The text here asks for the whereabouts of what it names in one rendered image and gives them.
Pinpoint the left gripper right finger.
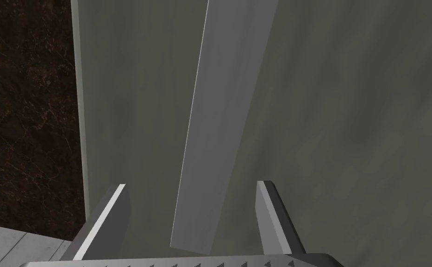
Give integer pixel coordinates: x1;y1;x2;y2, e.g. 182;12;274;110
255;180;307;255

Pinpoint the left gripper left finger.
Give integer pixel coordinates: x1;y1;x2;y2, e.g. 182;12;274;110
60;183;131;261

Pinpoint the grey-green cupboard door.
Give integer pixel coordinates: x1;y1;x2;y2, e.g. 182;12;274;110
70;0;432;267

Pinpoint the grey bar handle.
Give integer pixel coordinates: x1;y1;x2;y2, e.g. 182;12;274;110
169;0;279;256

